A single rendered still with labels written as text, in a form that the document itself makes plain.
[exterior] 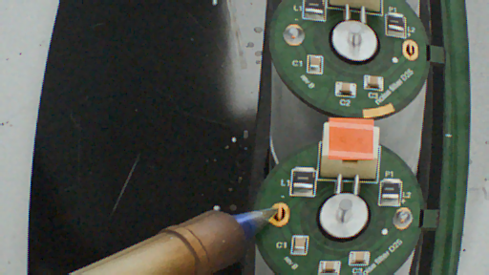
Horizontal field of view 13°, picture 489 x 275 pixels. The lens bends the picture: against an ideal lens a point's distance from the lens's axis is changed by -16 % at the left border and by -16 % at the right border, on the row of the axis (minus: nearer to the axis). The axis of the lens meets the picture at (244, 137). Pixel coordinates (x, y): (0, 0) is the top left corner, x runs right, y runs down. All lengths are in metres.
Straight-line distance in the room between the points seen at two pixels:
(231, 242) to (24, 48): 0.11
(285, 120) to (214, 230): 0.04
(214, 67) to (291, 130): 0.05
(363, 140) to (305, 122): 0.02
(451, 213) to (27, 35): 0.12
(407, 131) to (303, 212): 0.03
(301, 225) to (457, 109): 0.03
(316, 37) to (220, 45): 0.06
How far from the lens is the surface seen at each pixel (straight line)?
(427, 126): 0.38
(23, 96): 0.41
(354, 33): 0.34
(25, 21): 0.42
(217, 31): 0.40
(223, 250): 0.31
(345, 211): 0.32
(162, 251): 0.31
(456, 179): 0.33
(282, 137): 0.35
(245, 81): 0.39
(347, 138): 0.32
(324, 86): 0.34
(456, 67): 0.34
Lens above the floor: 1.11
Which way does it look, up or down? 62 degrees down
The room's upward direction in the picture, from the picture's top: straight up
